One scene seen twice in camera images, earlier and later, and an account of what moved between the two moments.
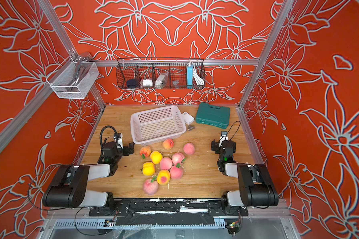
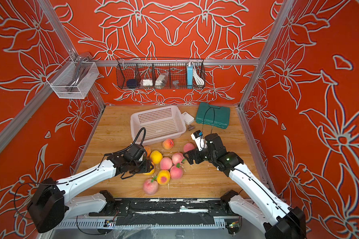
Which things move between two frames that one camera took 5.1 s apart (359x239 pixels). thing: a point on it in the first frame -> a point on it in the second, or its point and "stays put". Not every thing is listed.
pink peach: x=189 y=148 stays put
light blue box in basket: x=190 y=76 stays put
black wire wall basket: x=160 y=73 stays put
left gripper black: x=125 y=150 -> x=147 y=168
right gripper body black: x=221 y=157 -> x=205 y=155
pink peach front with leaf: x=150 y=186 stays put
